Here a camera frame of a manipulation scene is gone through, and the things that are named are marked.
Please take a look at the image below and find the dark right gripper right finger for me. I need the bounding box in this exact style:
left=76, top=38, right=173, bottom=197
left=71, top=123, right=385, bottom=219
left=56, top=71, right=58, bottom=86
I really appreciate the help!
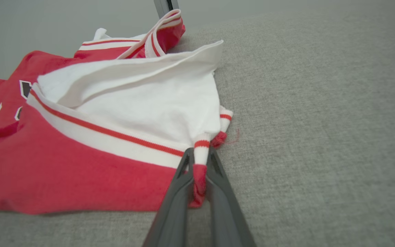
left=206, top=146, right=256, bottom=247

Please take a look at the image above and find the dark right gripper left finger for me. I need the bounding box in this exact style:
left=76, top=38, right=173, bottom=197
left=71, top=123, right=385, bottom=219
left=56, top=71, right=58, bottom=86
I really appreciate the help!
left=143, top=148, right=195, bottom=247

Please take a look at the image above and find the red and white jersey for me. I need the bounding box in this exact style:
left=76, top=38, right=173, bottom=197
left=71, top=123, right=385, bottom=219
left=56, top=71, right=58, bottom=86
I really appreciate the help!
left=0, top=9, right=234, bottom=215

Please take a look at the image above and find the grey vertical metal post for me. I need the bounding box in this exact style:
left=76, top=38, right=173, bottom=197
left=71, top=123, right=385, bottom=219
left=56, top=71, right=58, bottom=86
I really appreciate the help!
left=154, top=0, right=180, bottom=19

